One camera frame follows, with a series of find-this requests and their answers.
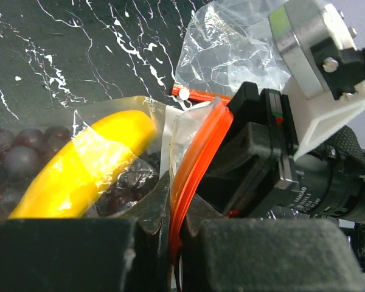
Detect dark purple fake grapes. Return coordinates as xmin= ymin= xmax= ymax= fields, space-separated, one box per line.
xmin=0 ymin=125 xmax=156 ymax=223

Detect zip bag with grapes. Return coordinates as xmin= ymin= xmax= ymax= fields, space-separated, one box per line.
xmin=0 ymin=96 xmax=234 ymax=259

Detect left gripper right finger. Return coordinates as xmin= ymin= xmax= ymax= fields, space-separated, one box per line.
xmin=181 ymin=196 xmax=365 ymax=291

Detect zip bag red seal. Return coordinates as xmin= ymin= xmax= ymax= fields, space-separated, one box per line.
xmin=172 ymin=1 xmax=291 ymax=101

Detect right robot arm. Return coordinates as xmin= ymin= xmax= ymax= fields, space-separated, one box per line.
xmin=198 ymin=82 xmax=365 ymax=272

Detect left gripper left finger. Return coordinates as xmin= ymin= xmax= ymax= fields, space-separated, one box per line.
xmin=0 ymin=173 xmax=170 ymax=291

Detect yellow fake banana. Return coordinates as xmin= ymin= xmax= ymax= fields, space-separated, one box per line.
xmin=9 ymin=110 xmax=157 ymax=219

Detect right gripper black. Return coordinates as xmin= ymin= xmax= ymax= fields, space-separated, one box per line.
xmin=197 ymin=82 xmax=299 ymax=218

